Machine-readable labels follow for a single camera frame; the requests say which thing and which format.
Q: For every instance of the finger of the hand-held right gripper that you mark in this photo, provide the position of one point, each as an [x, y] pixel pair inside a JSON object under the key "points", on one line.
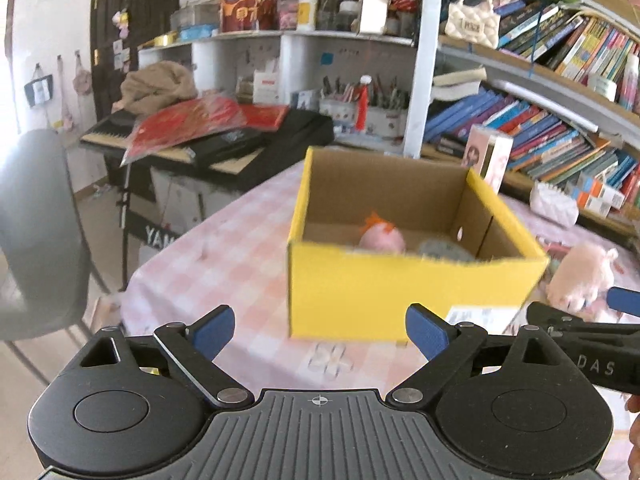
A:
{"points": [[550, 316], [622, 301]]}

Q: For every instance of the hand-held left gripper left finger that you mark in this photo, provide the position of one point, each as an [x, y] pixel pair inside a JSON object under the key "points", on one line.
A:
{"points": [[215, 329]]}

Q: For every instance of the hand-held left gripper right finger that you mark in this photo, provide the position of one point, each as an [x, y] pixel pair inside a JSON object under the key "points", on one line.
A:
{"points": [[425, 332]]}

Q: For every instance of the pink pig plush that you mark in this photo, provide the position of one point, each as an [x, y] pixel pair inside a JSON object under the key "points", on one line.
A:
{"points": [[582, 272]]}

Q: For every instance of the yellow cardboard box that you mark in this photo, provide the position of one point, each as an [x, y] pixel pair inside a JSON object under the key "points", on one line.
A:
{"points": [[350, 300]]}

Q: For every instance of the pink checked printed tablecloth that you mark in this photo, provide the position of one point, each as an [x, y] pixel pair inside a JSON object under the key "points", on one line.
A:
{"points": [[225, 260]]}

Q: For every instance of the grey plush toy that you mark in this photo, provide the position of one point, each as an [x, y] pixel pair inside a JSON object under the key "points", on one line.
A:
{"points": [[445, 251]]}

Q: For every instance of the pink plush with orange hair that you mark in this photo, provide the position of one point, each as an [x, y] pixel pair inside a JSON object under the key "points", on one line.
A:
{"points": [[382, 237]]}

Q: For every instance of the black keyboard stand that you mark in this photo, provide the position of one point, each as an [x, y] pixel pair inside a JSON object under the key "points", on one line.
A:
{"points": [[155, 235]]}

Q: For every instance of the white quilted purse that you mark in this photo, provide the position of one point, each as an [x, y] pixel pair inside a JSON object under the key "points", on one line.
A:
{"points": [[552, 202]]}

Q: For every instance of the pink figure box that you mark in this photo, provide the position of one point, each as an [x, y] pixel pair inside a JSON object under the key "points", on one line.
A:
{"points": [[487, 155]]}

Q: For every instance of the row of leaning books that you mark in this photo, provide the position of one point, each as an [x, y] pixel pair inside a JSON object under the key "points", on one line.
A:
{"points": [[540, 135]]}

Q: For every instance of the grey chair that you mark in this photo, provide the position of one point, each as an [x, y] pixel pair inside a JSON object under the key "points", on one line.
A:
{"points": [[35, 235]]}

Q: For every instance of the white round tin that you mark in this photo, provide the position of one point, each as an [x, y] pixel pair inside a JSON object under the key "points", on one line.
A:
{"points": [[602, 88]]}

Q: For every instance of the black keyboard piano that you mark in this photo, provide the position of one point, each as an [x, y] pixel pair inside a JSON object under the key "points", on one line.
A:
{"points": [[300, 130]]}

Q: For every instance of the red flat box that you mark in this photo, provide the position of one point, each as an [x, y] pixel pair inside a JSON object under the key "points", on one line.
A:
{"points": [[262, 116]]}

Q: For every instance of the pastel glitter bottle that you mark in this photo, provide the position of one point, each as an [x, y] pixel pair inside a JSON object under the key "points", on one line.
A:
{"points": [[631, 82]]}

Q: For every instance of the white pen organizer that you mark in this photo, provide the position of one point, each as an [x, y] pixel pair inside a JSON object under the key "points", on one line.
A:
{"points": [[385, 117]]}

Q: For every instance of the red tassel ornament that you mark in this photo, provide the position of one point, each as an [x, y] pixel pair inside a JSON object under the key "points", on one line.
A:
{"points": [[362, 105]]}

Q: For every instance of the white box red label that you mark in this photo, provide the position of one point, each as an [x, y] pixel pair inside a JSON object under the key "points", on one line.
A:
{"points": [[265, 86]]}

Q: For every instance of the cream lying book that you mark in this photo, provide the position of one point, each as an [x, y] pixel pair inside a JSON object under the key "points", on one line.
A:
{"points": [[457, 83]]}

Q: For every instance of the brown crumpled cloth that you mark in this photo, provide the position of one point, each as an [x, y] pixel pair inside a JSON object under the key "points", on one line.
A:
{"points": [[155, 85]]}

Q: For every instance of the row of upright books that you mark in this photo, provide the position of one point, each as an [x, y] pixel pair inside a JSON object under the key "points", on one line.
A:
{"points": [[580, 40]]}

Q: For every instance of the white shelf unit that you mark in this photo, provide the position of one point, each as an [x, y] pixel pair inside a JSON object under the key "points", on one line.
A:
{"points": [[425, 60]]}

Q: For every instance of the dark door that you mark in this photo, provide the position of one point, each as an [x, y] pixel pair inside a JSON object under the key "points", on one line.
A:
{"points": [[145, 10]]}

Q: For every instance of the white bottle yellow label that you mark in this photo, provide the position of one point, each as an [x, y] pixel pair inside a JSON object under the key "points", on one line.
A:
{"points": [[306, 10]]}

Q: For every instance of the white paper gift bag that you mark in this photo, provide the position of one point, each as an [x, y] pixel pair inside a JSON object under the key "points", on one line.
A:
{"points": [[375, 2]]}

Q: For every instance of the pink hanging wall bag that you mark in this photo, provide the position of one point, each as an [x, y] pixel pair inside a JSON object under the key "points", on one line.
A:
{"points": [[81, 79]]}

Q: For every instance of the blue hanging wall bag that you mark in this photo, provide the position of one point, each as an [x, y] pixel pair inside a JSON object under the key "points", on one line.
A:
{"points": [[39, 91]]}

